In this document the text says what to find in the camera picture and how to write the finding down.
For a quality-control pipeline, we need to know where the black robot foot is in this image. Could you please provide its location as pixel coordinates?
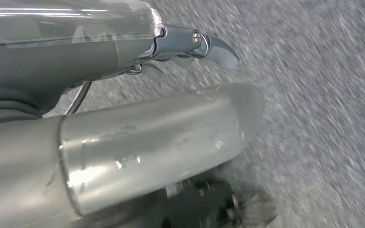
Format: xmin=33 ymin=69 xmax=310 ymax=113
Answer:
xmin=162 ymin=174 xmax=278 ymax=228

